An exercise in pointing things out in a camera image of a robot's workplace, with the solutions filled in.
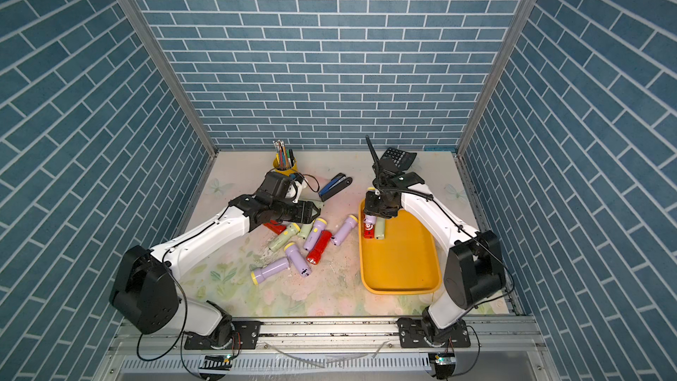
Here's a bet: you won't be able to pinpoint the yellow pen holder cup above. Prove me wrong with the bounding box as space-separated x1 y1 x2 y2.
273 157 298 176

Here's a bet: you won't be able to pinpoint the red flashlight centre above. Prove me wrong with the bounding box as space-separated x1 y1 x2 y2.
306 230 333 265

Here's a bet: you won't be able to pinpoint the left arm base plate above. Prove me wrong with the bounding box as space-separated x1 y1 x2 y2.
183 320 262 352

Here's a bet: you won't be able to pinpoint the red flashlight left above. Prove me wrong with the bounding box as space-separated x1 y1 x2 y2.
264 220 287 235

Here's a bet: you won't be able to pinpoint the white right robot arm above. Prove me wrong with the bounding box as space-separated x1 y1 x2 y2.
364 166 508 331

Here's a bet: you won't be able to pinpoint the blue black stapler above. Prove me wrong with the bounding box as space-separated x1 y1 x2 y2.
318 173 353 202

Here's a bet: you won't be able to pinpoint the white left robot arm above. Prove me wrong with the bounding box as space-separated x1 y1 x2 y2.
109 171 320 344

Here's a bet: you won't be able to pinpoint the aluminium front rail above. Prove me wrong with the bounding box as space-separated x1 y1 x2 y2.
94 316 559 380

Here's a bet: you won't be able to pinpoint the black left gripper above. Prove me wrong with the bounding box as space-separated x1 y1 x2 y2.
270 199 322 223

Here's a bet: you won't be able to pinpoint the black desk calculator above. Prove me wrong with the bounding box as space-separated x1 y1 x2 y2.
379 147 417 172

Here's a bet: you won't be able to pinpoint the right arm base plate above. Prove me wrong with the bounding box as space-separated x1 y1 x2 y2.
396 317 471 349

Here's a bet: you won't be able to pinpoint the red flashlight with white logo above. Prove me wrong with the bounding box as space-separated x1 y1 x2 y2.
362 223 375 239

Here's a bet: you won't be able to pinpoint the yellow plastic storage tray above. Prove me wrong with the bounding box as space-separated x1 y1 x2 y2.
359 210 442 295

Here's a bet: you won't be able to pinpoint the pens in cup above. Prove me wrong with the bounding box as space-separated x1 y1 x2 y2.
273 139 294 168

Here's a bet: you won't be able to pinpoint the purple flashlight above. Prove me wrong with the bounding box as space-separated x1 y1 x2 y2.
284 243 312 277
251 258 290 285
363 214 377 229
303 217 327 252
331 214 359 246

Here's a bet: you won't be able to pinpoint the green flashlight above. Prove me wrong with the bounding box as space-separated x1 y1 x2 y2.
374 218 385 240
268 222 301 252
297 223 313 239

